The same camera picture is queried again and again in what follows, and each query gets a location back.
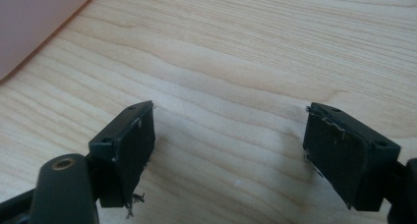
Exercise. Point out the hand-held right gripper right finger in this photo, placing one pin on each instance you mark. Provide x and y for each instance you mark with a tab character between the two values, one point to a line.
347	161

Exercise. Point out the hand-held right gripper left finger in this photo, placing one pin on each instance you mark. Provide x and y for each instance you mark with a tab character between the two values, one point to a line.
126	158

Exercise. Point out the pink mat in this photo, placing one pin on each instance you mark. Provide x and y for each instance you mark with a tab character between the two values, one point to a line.
31	22

